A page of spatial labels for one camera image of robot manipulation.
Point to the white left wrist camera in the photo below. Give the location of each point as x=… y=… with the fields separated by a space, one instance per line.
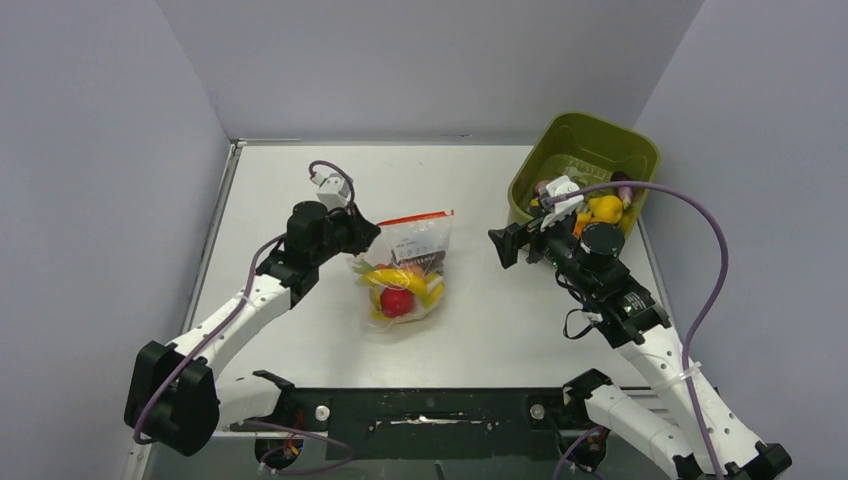
x=333 y=190

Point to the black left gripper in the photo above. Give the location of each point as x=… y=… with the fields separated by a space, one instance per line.
x=362 y=231

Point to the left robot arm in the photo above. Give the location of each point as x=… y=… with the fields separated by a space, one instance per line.
x=173 y=398

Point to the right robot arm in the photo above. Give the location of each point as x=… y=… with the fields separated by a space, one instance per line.
x=703 y=439

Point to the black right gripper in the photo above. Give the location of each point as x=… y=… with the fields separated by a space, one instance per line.
x=510 y=239

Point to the yellow banana bunch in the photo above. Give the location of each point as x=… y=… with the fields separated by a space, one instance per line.
x=397 y=278

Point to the clear zip top bag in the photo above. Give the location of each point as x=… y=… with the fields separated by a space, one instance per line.
x=427 y=231

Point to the dark purple grapes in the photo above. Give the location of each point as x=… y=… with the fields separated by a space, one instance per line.
x=430 y=259

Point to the green plastic bin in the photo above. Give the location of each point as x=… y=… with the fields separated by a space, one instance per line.
x=586 y=148

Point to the purple red onion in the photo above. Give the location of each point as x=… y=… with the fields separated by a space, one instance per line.
x=540 y=187

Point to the purple eggplant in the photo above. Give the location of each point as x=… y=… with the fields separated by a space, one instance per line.
x=625 y=193

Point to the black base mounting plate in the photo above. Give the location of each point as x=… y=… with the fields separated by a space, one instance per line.
x=415 y=424

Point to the red apple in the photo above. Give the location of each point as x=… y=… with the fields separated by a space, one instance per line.
x=396 y=302

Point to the orange carrot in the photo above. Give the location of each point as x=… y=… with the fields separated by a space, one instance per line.
x=361 y=266

